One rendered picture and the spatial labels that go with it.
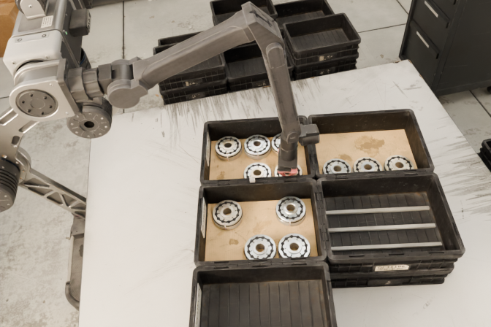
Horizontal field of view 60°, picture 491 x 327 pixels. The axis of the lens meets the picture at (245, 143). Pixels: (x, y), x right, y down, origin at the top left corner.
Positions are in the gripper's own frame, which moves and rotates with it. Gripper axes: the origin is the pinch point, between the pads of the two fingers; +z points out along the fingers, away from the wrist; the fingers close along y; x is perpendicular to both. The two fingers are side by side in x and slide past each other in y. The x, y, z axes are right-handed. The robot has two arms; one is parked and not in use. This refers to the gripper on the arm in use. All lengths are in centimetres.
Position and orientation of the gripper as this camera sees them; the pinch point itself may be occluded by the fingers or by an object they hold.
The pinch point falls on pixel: (286, 171)
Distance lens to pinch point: 156.8
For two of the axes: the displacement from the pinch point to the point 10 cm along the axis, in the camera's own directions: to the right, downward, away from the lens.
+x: -10.0, -0.3, 0.8
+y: 0.8, -7.6, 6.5
